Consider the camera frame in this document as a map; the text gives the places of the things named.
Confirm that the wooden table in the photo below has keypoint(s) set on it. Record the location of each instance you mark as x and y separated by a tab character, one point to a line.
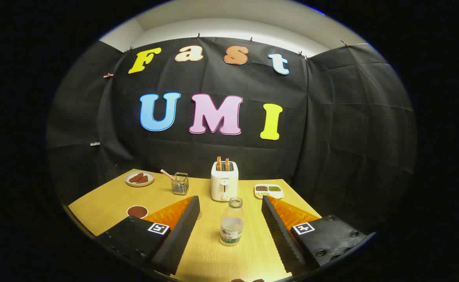
209	235

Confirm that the white toaster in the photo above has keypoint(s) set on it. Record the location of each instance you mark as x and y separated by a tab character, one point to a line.
224	188

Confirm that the red food piece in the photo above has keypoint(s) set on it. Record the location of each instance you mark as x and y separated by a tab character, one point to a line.
136	177
143	180

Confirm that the black backdrop cloth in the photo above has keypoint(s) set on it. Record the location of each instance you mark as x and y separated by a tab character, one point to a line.
331	137

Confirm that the striped pink straw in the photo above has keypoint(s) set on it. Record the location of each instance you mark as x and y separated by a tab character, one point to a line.
166	174

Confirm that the round white plate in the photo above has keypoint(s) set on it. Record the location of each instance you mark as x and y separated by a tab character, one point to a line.
130	182

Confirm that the clear plastic juice bottle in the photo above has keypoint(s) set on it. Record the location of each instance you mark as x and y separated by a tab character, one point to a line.
231	232

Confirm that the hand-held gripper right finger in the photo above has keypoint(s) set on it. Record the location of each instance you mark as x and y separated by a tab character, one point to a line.
280	239

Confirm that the toast slice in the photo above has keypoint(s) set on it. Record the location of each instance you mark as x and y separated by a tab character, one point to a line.
227	164
218	163

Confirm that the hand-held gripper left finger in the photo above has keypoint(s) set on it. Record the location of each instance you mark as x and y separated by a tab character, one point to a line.
178	243

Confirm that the white divided bean tray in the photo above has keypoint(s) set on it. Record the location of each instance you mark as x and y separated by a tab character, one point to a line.
269	191

